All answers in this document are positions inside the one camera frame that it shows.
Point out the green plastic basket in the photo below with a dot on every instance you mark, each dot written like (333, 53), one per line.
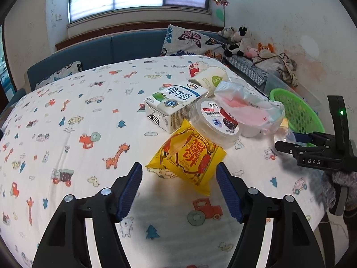
(298, 111)

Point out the clear plastic bag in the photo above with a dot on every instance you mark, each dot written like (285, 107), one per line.
(245, 103)

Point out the blue sofa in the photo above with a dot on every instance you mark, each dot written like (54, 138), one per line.
(125, 46)

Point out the clear yogurt cup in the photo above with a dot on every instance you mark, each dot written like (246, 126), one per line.
(214, 122)

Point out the colourful pinwheel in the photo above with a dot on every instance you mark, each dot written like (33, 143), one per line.
(221, 0)

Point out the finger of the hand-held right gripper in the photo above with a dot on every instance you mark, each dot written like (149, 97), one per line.
(301, 138)
(286, 147)

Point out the cow plush toy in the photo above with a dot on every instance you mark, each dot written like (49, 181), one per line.
(237, 40)

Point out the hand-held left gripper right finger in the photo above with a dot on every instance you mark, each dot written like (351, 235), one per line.
(229, 192)

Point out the person's right hand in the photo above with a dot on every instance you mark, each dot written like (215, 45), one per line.
(344, 182)

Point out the white milk carton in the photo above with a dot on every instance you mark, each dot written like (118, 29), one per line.
(173, 103)

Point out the white tissue pack green leaf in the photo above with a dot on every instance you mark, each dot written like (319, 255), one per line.
(213, 78)

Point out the crumpled paper ball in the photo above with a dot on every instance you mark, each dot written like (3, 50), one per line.
(196, 69)

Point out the blue white patterned mat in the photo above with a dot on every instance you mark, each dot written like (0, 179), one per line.
(245, 68)

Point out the beige patterned cloth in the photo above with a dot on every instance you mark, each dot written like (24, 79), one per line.
(279, 65)

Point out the orange fox plush toy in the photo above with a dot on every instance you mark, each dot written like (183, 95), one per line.
(265, 48)

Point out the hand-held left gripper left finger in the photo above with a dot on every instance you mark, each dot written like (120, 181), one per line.
(128, 192)

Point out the small printed pillow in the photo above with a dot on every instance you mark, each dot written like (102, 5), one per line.
(62, 71)

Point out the pink pig plush toy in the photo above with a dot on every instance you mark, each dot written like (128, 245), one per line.
(251, 53)

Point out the butterfly print pillow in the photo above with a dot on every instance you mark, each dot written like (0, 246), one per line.
(189, 40)

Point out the yellow snack packet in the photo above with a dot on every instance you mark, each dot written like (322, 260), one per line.
(189, 159)

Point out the clear plastic storage box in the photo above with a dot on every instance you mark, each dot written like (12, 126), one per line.
(279, 82)

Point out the grey plush toy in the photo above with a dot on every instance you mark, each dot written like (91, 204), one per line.
(226, 35)

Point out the clear plastic lid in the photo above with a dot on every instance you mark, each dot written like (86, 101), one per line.
(284, 137)

